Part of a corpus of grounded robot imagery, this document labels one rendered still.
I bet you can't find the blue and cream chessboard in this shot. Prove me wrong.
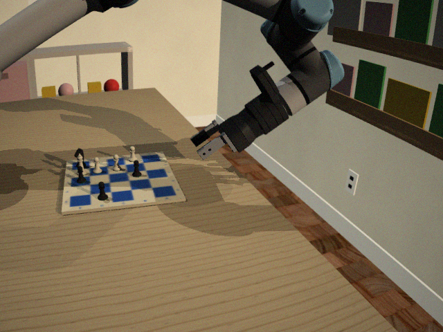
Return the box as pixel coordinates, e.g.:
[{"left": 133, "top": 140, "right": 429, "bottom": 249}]
[{"left": 62, "top": 151, "right": 186, "bottom": 215}]

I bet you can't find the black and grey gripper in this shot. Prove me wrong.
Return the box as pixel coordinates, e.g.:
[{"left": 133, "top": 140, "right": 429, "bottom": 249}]
[{"left": 190, "top": 61, "right": 307, "bottom": 160}]

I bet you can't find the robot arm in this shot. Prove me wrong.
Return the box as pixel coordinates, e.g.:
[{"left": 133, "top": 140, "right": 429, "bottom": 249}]
[{"left": 0, "top": 0, "right": 344, "bottom": 105}]

